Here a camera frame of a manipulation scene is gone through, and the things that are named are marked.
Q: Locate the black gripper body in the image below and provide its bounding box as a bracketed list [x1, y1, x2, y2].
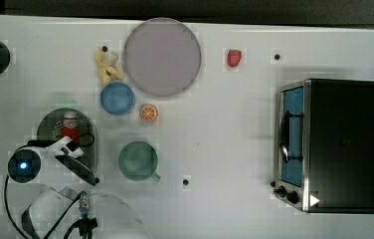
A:
[56, 155, 96, 186]

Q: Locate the lilac round plate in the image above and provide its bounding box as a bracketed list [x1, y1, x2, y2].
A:
[123, 18, 202, 97]

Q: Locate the blue bowl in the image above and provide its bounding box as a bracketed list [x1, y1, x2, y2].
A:
[99, 82, 136, 116]

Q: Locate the peeled banana toy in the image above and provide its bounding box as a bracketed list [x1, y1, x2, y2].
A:
[95, 46, 123, 85]

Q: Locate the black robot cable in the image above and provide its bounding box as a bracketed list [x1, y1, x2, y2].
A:
[3, 132, 95, 239]

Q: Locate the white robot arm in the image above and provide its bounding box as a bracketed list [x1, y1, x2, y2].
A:
[8, 136, 151, 239]

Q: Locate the large red strawberry toy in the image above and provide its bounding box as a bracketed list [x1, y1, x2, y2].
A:
[227, 50, 242, 68]

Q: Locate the red plush ketchup bottle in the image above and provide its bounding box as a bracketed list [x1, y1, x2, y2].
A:
[61, 112, 80, 143]

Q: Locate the orange slice toy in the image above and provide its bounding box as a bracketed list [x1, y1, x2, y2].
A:
[140, 105, 158, 121]

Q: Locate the grey-green oval strainer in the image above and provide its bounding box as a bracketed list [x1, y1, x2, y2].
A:
[37, 108, 97, 172]

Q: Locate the black toaster oven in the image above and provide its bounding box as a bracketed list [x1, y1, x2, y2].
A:
[271, 79, 374, 214]

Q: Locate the green mug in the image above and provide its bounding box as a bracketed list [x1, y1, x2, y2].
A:
[117, 141, 160, 182]

